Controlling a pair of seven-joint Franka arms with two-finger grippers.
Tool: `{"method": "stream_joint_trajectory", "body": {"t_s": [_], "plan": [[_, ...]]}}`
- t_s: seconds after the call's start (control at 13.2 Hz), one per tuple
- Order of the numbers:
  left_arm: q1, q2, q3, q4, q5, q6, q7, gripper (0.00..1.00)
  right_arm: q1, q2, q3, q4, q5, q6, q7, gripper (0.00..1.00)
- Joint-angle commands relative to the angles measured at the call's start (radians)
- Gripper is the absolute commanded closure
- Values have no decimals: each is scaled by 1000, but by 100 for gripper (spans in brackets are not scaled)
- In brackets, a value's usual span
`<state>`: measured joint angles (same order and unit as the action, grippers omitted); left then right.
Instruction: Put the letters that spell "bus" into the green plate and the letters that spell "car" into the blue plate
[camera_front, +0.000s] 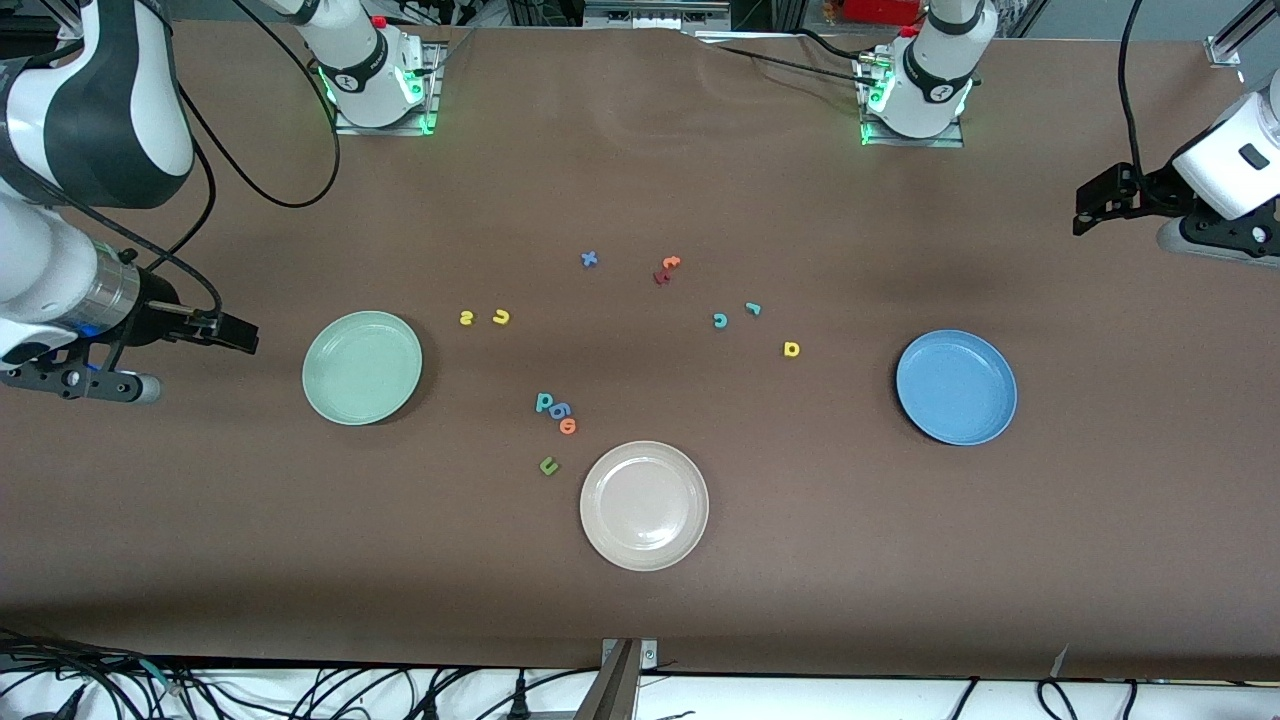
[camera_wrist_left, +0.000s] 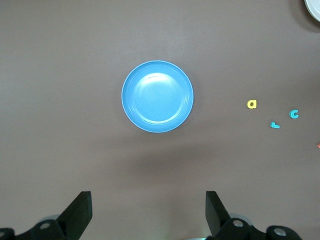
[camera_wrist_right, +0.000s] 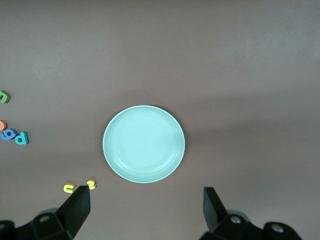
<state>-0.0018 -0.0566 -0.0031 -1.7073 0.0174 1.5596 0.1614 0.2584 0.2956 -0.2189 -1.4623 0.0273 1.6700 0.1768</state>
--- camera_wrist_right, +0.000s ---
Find green letter n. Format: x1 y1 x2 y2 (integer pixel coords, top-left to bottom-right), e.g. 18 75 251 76
0 90 11 104

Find light green plate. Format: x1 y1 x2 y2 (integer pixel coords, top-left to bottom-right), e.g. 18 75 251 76
102 104 187 184

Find teal letter p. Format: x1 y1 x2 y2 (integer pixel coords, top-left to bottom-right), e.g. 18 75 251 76
14 131 30 146

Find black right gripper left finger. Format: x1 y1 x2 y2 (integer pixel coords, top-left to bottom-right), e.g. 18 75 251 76
0 185 91 240

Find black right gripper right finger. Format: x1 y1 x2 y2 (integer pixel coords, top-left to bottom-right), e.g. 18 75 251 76
199 186 303 240

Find blue letter g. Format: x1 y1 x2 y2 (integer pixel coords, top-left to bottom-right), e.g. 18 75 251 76
0 128 19 141

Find brown table cover sheet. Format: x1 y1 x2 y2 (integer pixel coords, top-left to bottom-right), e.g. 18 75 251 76
0 0 320 240

